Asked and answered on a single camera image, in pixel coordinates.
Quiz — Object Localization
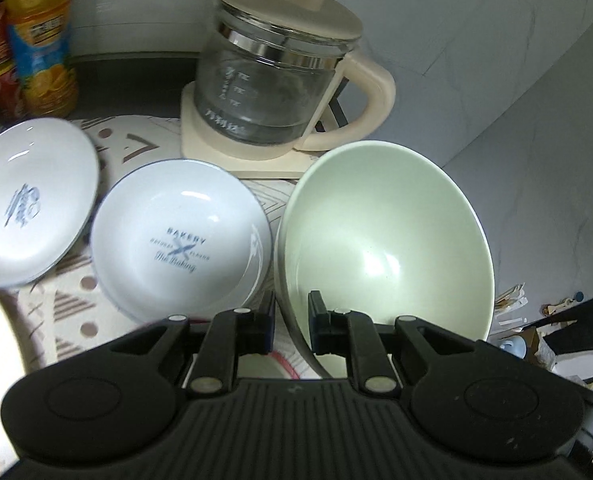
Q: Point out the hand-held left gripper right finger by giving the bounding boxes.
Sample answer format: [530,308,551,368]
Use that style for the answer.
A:
[307,290,478,394]

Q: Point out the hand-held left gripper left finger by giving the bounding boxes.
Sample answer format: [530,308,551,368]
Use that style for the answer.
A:
[104,292,277,393]

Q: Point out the pale green bowl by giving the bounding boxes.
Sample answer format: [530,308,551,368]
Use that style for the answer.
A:
[275,141,495,379]

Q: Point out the white bakery print plate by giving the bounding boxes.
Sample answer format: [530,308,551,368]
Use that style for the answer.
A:
[90,159,273,324]

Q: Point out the white plate with blue print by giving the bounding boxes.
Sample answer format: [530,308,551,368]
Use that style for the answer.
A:
[0,117,101,289]

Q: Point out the cream kettle base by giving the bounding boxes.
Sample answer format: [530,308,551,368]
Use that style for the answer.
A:
[180,82,348,180]

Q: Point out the white paper scraps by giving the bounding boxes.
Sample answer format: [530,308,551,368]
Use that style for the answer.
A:
[494,285,530,332]

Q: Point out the patterned table cloth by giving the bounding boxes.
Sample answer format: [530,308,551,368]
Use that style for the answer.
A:
[6,115,327,377]

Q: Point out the dark cloth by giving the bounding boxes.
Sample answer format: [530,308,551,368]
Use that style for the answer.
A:
[544,290,593,377]

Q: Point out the orange juice bottle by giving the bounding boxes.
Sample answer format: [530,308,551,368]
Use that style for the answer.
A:
[4,0,79,119]

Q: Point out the glass kettle with cream handle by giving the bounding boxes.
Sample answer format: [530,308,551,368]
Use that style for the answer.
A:
[195,0,396,154]

